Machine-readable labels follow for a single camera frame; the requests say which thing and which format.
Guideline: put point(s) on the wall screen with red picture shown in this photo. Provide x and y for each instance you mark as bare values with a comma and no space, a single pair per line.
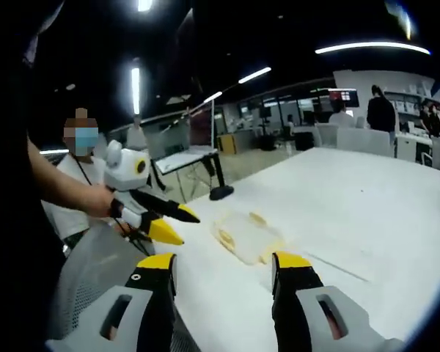
344,97

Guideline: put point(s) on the yellow cabinet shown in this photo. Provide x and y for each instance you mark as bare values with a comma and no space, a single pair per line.
226,143

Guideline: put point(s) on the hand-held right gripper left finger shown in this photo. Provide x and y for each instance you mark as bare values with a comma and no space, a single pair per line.
146,308

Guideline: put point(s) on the white office chair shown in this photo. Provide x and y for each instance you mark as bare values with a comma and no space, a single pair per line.
363,141

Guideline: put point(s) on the person's left hand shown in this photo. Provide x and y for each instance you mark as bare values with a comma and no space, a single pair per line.
104,201

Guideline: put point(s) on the black stand base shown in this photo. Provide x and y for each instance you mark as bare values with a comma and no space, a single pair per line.
221,192

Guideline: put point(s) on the folding table with black legs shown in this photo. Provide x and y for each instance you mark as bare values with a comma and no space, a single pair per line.
183,157

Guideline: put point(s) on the ceiling strip light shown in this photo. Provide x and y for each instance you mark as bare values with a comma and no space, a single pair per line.
135,89
254,75
370,46
213,97

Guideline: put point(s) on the person's dark clothing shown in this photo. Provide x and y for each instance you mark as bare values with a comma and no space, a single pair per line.
11,256

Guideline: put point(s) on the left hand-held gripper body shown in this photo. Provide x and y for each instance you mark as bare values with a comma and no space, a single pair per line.
122,170

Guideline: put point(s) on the grey mesh office chair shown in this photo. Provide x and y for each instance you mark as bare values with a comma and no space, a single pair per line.
91,271

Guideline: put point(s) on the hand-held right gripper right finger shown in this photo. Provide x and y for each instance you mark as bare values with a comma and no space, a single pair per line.
304,311

